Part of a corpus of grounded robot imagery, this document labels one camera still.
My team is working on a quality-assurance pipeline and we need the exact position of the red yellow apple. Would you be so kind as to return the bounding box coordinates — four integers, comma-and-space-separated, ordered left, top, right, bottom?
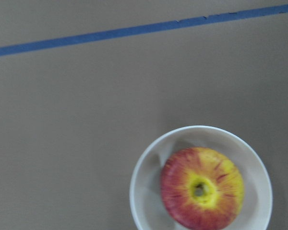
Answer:
160, 147, 244, 230

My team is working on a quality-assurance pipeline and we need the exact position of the white round bowl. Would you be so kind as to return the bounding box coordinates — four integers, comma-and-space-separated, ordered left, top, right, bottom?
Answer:
129, 126, 273, 230

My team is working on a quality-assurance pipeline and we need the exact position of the blue tape line crosswise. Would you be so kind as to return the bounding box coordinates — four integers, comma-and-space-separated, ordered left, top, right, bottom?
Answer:
0, 4, 288, 57

